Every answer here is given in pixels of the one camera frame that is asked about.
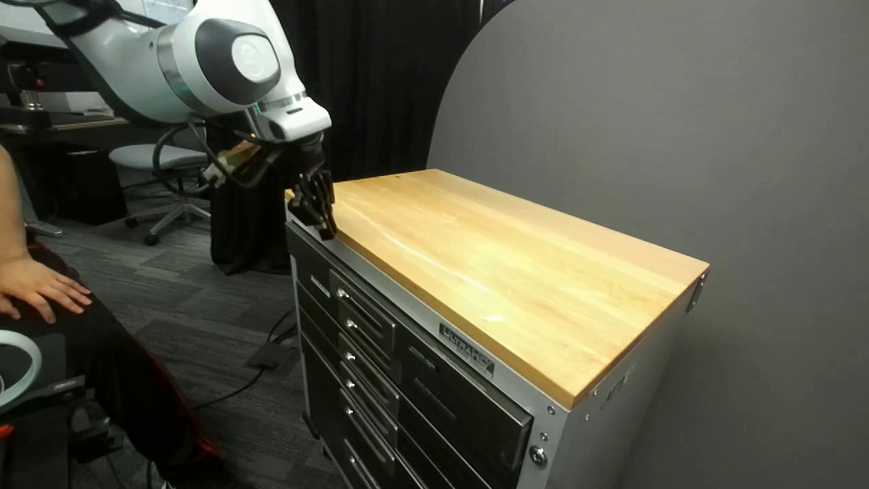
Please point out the person's bare hand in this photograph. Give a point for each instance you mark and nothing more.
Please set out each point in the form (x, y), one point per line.
(41, 290)

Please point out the dark office desk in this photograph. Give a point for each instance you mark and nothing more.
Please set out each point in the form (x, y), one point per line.
(68, 171)

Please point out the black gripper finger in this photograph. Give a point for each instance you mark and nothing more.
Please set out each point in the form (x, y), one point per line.
(323, 200)
(304, 205)

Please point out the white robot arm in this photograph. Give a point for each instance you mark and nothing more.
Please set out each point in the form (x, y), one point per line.
(213, 60)

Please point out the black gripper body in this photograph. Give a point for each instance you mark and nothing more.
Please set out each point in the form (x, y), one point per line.
(302, 167)

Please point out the grey tool cabinet wooden top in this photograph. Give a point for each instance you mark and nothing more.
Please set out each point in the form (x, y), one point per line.
(527, 343)

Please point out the black curtain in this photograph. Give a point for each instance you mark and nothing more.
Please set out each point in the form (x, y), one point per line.
(379, 70)

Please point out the person's bare forearm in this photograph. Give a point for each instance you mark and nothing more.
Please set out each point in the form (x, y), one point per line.
(12, 224)

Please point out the tool drawer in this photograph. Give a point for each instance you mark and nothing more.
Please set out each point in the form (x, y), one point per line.
(341, 296)

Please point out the grey office chair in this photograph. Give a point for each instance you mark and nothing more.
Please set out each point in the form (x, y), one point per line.
(169, 167)

